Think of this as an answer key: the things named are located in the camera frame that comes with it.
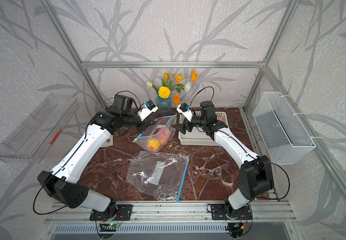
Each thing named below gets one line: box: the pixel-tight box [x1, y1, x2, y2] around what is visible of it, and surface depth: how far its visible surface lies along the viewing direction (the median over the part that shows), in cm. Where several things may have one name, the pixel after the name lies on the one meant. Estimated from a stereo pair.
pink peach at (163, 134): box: [157, 127, 171, 143], surface depth 84 cm
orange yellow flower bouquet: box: [146, 70, 198, 105], surface depth 99 cm
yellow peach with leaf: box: [147, 140, 160, 152], surface depth 86 cm
